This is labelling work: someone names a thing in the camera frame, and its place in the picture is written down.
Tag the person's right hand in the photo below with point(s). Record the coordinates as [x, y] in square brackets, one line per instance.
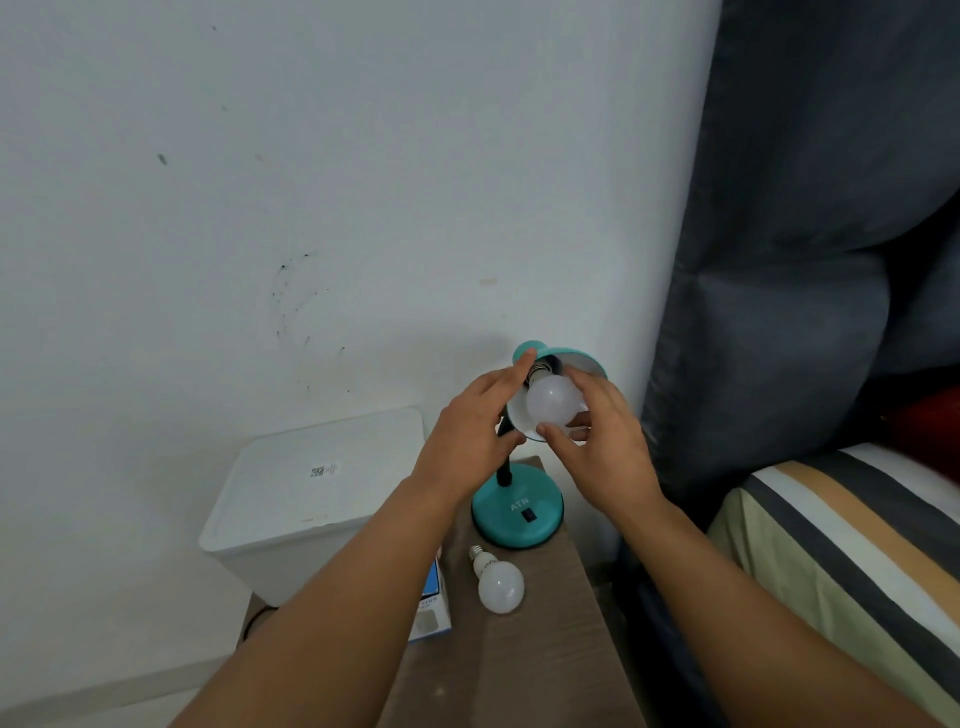
[611, 457]

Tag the person's left hand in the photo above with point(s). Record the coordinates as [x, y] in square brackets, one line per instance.
[457, 442]

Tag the person's right thumb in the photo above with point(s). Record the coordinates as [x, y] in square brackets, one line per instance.
[556, 439]

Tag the person's left thumb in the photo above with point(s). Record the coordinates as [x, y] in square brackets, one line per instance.
[511, 442]

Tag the white light bulb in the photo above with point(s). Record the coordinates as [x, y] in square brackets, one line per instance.
[501, 585]
[553, 401]

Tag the teal desk lamp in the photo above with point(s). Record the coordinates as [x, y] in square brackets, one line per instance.
[517, 517]

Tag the person's left forearm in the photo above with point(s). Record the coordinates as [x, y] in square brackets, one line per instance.
[337, 607]

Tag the person's right forearm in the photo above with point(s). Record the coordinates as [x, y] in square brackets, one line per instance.
[750, 630]

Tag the blue and white bulb box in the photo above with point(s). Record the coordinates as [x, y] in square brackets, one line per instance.
[431, 607]

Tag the white plastic storage bin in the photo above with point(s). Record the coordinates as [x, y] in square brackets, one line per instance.
[307, 487]

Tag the striped bed mattress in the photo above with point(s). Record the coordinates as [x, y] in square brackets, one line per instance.
[847, 555]

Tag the grey curtain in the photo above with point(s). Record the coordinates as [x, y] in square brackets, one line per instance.
[810, 225]

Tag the red pillow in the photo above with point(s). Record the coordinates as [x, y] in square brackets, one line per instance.
[930, 431]

